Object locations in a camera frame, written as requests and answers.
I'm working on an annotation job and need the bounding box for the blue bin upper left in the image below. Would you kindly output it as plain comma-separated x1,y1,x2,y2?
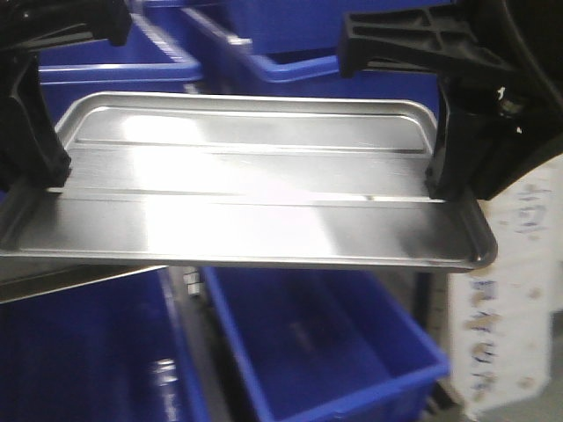
39,15,203,122

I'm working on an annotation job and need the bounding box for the blue bin lower left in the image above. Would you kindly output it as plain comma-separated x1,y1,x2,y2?
1,269,209,421

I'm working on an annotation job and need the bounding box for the blue bin on rack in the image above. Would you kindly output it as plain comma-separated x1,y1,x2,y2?
180,6,439,113

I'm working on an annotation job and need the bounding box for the steel front rack beam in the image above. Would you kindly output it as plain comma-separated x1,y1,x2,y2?
1,259,164,304

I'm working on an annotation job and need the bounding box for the blue bin lower centre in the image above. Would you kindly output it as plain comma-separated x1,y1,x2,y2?
201,267,450,421

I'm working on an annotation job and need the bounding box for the silver metal tray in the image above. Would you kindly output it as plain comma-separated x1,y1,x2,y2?
1,91,497,273

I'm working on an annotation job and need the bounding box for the white cardboard box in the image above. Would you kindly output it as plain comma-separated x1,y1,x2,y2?
448,158,562,419

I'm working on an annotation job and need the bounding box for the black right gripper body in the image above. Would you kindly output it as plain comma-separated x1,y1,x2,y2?
337,1,562,200

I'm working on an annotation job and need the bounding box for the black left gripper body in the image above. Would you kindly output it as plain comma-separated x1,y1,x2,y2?
1,0,132,61

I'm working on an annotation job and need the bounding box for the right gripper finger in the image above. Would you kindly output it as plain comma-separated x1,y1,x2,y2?
426,76,478,200

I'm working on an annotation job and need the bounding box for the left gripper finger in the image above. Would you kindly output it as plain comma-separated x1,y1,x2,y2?
1,54,71,190

